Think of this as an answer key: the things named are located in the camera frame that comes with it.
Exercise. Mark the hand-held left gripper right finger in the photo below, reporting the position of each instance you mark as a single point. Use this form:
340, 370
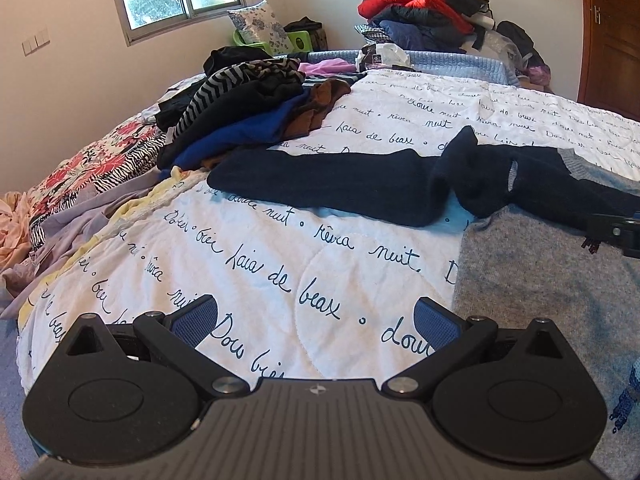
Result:
437, 325

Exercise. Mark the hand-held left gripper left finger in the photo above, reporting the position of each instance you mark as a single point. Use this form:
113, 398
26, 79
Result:
195, 320

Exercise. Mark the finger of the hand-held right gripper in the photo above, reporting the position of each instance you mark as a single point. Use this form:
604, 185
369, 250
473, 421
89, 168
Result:
612, 230

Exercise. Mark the grey and navy sweater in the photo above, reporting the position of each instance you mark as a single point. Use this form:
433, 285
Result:
525, 270

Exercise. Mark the white script printed blanket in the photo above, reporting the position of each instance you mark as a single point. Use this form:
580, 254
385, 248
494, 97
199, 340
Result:
260, 260

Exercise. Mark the lavender sheet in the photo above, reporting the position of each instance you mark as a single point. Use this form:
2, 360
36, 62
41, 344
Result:
65, 240

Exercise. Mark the purple plastic bag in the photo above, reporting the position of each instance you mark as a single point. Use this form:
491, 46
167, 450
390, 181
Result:
539, 72

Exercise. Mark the floral patchwork quilt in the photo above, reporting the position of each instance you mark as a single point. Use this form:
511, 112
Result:
90, 170

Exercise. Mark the wooden door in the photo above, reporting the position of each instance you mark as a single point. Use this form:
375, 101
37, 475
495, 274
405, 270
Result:
615, 35

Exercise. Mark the peach cloth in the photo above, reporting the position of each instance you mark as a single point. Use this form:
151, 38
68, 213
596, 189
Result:
12, 230

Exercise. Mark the black coat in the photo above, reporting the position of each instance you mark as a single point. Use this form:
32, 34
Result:
517, 40

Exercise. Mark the clear plastic bag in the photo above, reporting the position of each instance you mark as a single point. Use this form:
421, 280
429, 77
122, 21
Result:
502, 47

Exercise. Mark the blue quilted blanket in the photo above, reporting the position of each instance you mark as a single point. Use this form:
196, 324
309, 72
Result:
450, 65

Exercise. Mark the black grey striped garment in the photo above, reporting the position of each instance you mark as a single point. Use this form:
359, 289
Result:
220, 87

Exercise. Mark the brown garment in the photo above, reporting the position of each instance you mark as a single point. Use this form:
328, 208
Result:
312, 110

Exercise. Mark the blue white striped garment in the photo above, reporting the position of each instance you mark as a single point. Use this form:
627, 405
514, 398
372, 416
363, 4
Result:
335, 78

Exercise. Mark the white plastic bag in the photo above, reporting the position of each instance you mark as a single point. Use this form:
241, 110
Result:
387, 55

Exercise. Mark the purple garment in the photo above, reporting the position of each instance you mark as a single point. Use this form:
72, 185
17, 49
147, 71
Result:
325, 66

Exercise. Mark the navy jacket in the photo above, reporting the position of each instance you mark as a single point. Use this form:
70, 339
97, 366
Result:
410, 32

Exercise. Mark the green plastic stool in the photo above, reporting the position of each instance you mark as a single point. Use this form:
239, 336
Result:
300, 41

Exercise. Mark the checkered cloth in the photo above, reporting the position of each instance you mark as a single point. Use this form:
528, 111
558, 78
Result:
372, 34

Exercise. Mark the floral pillow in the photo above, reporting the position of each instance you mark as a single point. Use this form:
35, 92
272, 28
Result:
257, 25

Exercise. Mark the black bag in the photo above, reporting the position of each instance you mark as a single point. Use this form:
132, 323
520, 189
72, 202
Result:
305, 29

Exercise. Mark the white wall switch panel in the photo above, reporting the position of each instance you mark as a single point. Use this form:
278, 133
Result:
36, 41

